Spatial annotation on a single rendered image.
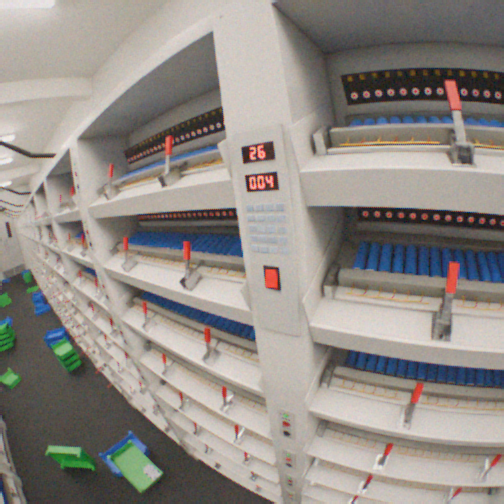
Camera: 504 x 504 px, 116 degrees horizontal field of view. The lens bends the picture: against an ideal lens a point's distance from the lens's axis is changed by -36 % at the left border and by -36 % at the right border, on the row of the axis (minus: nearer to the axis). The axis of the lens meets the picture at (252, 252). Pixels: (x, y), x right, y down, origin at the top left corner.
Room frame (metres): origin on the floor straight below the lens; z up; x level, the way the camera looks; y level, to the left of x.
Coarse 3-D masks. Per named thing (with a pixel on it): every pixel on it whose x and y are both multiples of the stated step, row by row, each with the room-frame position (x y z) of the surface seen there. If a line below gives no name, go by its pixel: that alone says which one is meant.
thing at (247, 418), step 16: (144, 352) 0.72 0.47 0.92; (160, 368) 0.64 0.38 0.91; (176, 384) 0.56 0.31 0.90; (192, 384) 0.55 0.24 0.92; (208, 384) 0.54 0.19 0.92; (208, 400) 0.48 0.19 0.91; (240, 400) 0.46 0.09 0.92; (224, 416) 0.44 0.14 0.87; (240, 416) 0.41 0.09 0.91; (256, 416) 0.40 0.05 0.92; (256, 432) 0.37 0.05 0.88
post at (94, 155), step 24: (72, 144) 0.73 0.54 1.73; (96, 144) 0.75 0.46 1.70; (120, 144) 0.82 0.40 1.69; (72, 168) 0.75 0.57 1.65; (96, 168) 0.74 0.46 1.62; (120, 216) 0.79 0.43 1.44; (96, 240) 0.70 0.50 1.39; (96, 264) 0.73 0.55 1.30; (120, 288) 0.73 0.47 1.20; (144, 384) 0.75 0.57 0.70; (168, 408) 0.71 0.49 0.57; (192, 456) 0.72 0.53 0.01
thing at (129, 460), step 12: (132, 444) 0.72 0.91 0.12; (108, 456) 0.57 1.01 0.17; (120, 456) 0.62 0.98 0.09; (132, 456) 0.65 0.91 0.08; (144, 456) 0.67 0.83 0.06; (120, 468) 0.54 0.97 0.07; (132, 468) 0.56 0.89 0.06; (156, 468) 0.60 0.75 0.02; (132, 480) 0.48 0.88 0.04; (144, 480) 0.50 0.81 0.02; (156, 480) 0.51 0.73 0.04
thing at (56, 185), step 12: (48, 180) 1.12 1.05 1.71; (60, 180) 1.18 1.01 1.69; (72, 180) 1.24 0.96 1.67; (48, 192) 1.11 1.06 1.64; (60, 192) 1.17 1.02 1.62; (48, 204) 1.15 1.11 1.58; (60, 228) 1.14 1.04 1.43; (72, 228) 1.19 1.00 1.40; (60, 240) 1.12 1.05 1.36; (72, 264) 1.14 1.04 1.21; (84, 300) 1.14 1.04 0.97
